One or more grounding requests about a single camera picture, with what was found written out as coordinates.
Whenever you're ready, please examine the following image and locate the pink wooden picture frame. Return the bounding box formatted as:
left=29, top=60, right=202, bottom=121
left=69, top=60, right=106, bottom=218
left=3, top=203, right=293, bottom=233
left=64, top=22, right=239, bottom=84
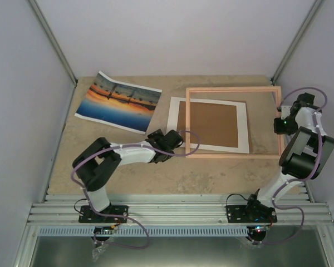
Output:
left=185, top=86, right=285, bottom=160

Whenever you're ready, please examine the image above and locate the sunset landscape photo print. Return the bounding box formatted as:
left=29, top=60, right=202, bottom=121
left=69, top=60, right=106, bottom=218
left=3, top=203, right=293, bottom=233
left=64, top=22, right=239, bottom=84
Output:
left=75, top=71, right=162, bottom=134

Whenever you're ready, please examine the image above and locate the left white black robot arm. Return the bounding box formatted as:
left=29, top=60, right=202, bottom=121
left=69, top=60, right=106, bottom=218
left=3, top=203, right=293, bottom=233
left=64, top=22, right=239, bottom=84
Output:
left=72, top=130, right=184, bottom=222

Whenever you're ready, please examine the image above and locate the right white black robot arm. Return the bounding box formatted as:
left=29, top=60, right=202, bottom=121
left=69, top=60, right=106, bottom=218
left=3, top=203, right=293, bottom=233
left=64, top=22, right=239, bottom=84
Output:
left=244, top=93, right=334, bottom=223

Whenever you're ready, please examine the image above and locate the white mat board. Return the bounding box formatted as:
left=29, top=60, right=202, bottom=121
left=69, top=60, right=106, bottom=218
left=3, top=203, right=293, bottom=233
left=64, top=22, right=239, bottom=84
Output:
left=166, top=96, right=251, bottom=154

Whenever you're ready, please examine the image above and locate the brown cardboard backing board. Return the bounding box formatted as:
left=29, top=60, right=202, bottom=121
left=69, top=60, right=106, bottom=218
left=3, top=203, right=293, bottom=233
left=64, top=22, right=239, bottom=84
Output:
left=190, top=98, right=251, bottom=154

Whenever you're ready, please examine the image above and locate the right controller circuit board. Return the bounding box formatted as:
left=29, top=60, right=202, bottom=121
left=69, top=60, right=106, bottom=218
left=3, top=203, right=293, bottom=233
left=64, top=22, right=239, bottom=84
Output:
left=250, top=224, right=271, bottom=233

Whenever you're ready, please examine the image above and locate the controller circuit board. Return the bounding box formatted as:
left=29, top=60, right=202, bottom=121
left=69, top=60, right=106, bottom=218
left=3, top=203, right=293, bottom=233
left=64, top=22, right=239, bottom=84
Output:
left=93, top=224, right=120, bottom=235
left=250, top=224, right=271, bottom=233

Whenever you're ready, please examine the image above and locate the left controller circuit board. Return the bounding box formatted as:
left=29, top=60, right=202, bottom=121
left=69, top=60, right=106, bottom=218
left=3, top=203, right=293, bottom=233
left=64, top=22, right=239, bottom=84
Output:
left=93, top=224, right=120, bottom=235

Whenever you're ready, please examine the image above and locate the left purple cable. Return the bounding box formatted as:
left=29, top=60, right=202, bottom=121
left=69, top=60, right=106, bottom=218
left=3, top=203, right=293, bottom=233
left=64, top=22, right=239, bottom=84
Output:
left=70, top=130, right=201, bottom=249

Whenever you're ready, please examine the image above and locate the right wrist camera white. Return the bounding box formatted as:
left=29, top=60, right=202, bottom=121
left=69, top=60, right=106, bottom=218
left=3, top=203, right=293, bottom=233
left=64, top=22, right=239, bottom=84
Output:
left=281, top=105, right=291, bottom=120

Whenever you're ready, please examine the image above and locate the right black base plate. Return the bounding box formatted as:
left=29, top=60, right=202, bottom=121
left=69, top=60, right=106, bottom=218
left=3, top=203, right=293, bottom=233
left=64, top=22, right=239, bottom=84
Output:
left=225, top=205, right=278, bottom=223

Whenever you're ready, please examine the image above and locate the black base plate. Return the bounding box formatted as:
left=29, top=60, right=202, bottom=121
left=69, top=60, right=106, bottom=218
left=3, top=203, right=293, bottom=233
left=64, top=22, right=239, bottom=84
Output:
left=225, top=205, right=278, bottom=223
left=77, top=205, right=129, bottom=224

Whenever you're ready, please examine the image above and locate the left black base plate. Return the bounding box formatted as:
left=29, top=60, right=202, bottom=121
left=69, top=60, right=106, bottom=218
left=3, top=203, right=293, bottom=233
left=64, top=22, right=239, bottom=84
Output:
left=77, top=205, right=129, bottom=224

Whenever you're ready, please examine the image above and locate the right aluminium corner post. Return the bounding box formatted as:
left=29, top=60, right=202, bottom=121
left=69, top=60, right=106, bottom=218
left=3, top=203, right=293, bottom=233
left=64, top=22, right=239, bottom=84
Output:
left=270, top=0, right=326, bottom=86

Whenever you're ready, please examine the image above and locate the aluminium corner post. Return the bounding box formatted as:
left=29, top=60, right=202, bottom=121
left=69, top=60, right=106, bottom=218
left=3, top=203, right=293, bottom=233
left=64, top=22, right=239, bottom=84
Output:
left=27, top=0, right=78, bottom=86
left=270, top=0, right=326, bottom=86

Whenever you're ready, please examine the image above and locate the aluminium rail base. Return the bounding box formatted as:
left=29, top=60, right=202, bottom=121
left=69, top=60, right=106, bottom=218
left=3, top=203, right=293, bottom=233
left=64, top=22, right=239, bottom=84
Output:
left=27, top=186, right=334, bottom=226

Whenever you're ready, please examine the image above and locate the slotted grey cable duct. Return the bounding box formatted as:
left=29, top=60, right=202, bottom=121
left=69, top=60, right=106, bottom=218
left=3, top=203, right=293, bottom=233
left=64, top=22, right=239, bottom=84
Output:
left=38, top=225, right=249, bottom=237

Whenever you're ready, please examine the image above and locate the left aluminium corner post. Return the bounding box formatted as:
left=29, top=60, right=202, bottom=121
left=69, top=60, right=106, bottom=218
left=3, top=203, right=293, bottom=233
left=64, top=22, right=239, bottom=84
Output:
left=27, top=0, right=78, bottom=86

